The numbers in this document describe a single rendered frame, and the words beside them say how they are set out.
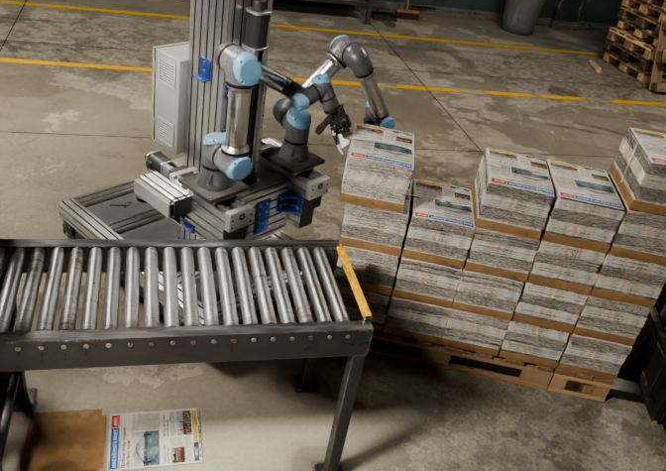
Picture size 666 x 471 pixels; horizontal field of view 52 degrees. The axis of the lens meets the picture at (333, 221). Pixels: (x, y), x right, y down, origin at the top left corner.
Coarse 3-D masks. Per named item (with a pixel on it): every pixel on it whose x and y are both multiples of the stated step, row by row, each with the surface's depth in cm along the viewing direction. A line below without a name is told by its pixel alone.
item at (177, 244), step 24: (0, 240) 243; (24, 240) 245; (48, 240) 247; (72, 240) 249; (96, 240) 252; (120, 240) 254; (144, 240) 256; (168, 240) 259; (192, 240) 261; (216, 240) 264; (240, 240) 266; (264, 240) 269; (288, 240) 271; (312, 240) 274; (336, 240) 277; (48, 264) 248; (144, 264) 257; (264, 264) 270; (336, 264) 278
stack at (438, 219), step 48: (432, 192) 319; (384, 240) 306; (432, 240) 304; (480, 240) 301; (528, 240) 297; (432, 288) 317; (480, 288) 312; (528, 288) 309; (384, 336) 335; (480, 336) 328; (528, 336) 323; (528, 384) 338
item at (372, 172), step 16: (352, 144) 295; (352, 160) 286; (368, 160) 285; (384, 160) 287; (400, 160) 290; (352, 176) 291; (368, 176) 290; (384, 176) 289; (400, 176) 287; (352, 192) 294; (368, 192) 294; (384, 192) 293; (400, 192) 292
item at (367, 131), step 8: (360, 128) 311; (368, 128) 312; (376, 128) 314; (384, 128) 316; (352, 136) 316; (360, 136) 304; (368, 136) 306; (376, 136) 307; (384, 136) 308; (392, 136) 310; (400, 136) 311; (408, 136) 313; (400, 144) 304; (408, 144) 305
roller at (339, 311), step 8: (320, 248) 270; (320, 256) 266; (320, 264) 262; (328, 264) 263; (320, 272) 259; (328, 272) 257; (328, 280) 253; (328, 288) 250; (336, 288) 250; (328, 296) 248; (336, 296) 245; (336, 304) 242; (336, 312) 239; (344, 312) 238; (336, 320) 237; (344, 320) 235
